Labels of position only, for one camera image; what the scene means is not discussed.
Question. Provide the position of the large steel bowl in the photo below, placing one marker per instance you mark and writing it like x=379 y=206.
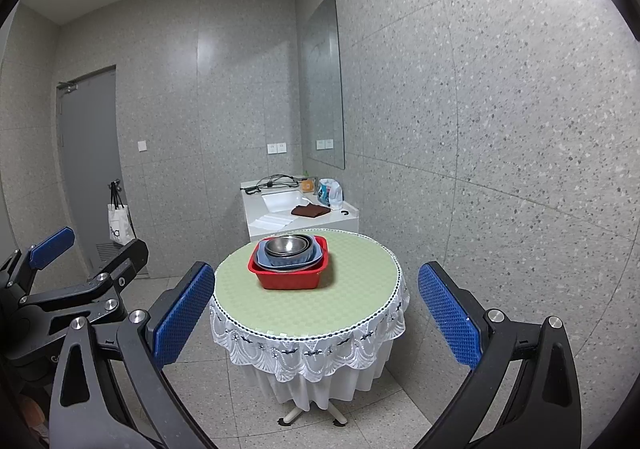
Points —
x=309 y=249

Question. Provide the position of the white sink counter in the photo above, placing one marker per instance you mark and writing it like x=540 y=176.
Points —
x=345 y=221

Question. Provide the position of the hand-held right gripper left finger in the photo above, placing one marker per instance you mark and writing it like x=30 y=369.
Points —
x=185 y=314

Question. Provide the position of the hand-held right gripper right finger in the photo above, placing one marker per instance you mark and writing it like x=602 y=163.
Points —
x=447 y=314

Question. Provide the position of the wall mirror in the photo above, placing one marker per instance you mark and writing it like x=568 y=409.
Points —
x=325 y=89

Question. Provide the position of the green round table mat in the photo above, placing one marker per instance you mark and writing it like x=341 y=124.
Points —
x=350 y=294

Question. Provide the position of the white tote bag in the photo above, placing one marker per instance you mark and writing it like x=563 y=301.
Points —
x=120 y=229

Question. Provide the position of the brown cloth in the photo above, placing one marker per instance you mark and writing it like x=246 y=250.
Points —
x=310 y=211

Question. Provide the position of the small steel bowl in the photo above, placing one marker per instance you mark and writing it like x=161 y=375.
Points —
x=285 y=245

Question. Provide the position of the red plastic basin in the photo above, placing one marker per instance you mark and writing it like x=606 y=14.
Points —
x=290 y=279

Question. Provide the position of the door closer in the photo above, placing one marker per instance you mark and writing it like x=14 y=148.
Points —
x=66 y=87

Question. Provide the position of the white plastic bag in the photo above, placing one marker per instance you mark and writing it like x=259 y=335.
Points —
x=331 y=194

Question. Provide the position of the grey door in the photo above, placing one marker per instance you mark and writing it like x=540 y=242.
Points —
x=90 y=154

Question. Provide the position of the round table with lace cloth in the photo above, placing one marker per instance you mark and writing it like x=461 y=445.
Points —
x=310 y=359

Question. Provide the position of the blue square plate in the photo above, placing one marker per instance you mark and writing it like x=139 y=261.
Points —
x=311 y=263

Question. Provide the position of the orange box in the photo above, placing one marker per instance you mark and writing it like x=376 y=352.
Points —
x=307 y=185

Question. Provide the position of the white folded towel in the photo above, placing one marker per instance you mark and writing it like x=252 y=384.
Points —
x=275 y=219

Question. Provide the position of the white wall socket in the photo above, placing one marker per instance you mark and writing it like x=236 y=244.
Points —
x=276 y=147

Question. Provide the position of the white table base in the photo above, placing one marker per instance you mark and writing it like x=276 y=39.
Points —
x=292 y=415

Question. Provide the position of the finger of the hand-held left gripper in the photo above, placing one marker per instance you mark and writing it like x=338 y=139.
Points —
x=127 y=264
x=50 y=246

